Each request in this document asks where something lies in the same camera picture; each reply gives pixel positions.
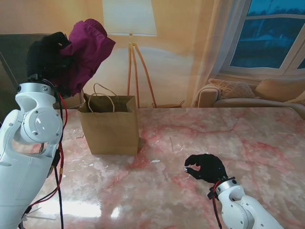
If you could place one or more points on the plain beige cushion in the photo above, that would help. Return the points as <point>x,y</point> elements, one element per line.
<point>278,89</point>

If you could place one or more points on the sheer cream curtain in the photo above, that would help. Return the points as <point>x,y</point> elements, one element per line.
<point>214,47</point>

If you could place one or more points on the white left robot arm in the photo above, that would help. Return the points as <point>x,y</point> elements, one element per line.
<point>28,148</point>

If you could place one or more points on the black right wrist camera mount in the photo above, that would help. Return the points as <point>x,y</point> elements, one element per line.
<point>211,195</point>

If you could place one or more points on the beige sofa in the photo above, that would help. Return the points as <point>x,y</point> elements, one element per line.
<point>238,103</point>

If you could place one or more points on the wicker basket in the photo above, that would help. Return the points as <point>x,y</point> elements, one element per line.
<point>169,105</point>

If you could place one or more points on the kraft paper bag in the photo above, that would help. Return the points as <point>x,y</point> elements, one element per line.
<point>112,128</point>

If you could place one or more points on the maroon shorts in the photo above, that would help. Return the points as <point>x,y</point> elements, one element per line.
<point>88,55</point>

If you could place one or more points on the cream knitted cushion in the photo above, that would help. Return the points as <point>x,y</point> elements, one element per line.
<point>232,89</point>

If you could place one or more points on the dark glass panel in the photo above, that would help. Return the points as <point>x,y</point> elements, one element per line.
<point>14,71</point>

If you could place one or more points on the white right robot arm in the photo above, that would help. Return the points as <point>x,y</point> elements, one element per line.
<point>243,207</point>

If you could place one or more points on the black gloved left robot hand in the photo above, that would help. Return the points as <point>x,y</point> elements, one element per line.
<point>47,59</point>

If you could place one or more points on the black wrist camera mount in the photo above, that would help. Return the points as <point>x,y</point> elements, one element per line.
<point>64,90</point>
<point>211,195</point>

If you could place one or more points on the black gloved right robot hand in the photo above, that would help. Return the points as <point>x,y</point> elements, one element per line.
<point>209,169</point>

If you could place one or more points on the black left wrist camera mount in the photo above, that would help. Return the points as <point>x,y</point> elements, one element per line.
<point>64,90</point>

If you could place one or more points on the tripod floor lamp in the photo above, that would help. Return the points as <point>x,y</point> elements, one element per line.
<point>133,35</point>

